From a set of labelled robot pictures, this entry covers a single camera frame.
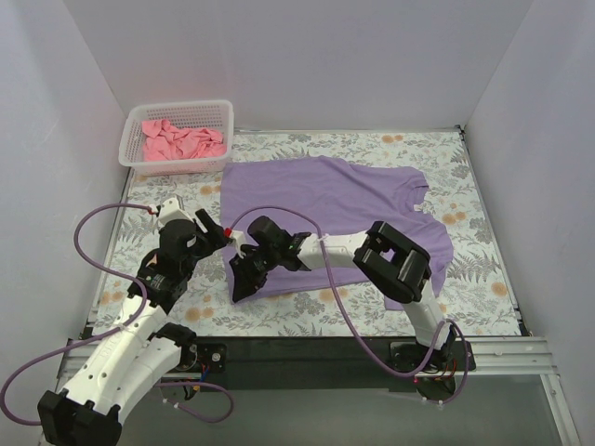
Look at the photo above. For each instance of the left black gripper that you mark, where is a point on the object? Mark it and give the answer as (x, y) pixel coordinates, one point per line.
(204, 225)

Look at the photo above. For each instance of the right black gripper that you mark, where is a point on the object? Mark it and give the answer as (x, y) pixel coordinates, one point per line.
(254, 268)

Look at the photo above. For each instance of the purple t shirt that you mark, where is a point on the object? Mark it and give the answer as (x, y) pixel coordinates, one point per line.
(340, 198)

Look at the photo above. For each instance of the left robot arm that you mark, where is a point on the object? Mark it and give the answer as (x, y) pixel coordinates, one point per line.
(92, 407)

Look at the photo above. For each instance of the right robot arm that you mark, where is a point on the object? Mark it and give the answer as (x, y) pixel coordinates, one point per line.
(395, 265)

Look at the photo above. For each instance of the pink t shirt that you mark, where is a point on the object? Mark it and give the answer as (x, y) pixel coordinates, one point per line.
(165, 142)

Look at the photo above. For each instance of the white plastic basket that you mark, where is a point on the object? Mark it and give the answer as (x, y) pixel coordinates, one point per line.
(216, 114)

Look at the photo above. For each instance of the floral table mat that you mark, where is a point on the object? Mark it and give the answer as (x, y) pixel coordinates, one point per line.
(476, 291)

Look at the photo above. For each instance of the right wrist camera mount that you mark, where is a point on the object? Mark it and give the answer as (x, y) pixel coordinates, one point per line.
(236, 239)

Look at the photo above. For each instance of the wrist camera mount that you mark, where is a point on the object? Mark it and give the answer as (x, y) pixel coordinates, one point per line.
(236, 239)
(171, 209)

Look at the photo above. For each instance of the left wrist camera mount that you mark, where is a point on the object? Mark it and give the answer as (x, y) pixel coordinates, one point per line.
(171, 209)

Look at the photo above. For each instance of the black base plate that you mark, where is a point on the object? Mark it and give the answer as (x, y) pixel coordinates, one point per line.
(299, 379)

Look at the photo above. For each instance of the aluminium rail frame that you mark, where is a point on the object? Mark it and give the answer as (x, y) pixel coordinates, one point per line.
(517, 355)

